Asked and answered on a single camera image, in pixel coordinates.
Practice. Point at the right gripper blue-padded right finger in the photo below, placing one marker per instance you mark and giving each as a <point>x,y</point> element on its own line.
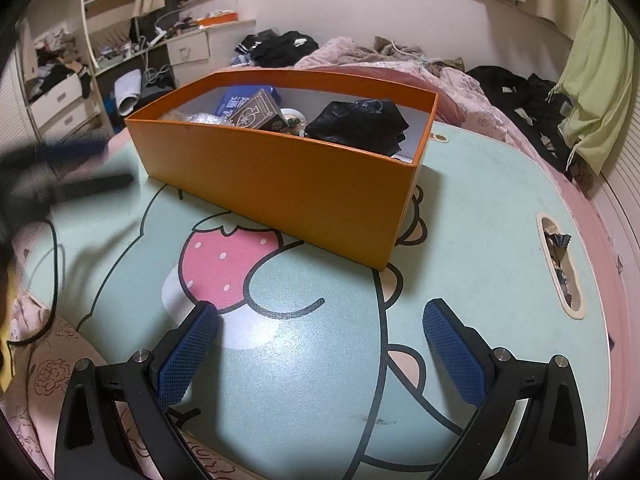
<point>551,439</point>

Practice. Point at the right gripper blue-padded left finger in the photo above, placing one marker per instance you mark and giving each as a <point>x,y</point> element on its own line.
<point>92,443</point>

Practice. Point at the blue durex tin box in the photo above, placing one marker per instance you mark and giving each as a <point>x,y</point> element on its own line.
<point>235,97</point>

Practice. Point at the brown card pack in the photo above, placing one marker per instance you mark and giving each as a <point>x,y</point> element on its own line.
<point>260,112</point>

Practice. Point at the white beige round toy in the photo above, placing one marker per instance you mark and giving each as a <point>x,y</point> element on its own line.
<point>295,122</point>

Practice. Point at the black satin lace cloth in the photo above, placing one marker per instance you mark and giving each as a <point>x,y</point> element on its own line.
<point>375,126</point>

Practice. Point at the pink floral quilt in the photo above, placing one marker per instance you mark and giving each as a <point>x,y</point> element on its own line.
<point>34,378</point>

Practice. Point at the clear plastic bag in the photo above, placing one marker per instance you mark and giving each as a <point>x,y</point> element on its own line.
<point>195,118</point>

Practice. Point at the crumpled foil wrappers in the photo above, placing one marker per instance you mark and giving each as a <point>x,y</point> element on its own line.
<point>557,247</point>

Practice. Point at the white drawer cabinet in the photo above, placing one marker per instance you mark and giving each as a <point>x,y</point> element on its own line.
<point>197,54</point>

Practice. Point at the orange tissue box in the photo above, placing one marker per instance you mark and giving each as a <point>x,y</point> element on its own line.
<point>218,18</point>

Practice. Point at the black clothes pile left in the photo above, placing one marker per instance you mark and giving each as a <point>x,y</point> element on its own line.
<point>267,49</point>

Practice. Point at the black clothes pile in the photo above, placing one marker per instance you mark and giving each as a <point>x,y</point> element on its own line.
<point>267,49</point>
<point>532,106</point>

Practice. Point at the orange cardboard box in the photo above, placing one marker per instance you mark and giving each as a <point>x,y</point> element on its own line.
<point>341,199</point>

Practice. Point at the black clothes pile right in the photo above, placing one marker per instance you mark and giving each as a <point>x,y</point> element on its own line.
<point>532,106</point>

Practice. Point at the crumpled pink blanket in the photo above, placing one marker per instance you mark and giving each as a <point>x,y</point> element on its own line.
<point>460,95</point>

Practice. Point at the green hanging garment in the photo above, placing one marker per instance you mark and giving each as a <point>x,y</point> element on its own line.
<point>598,78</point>

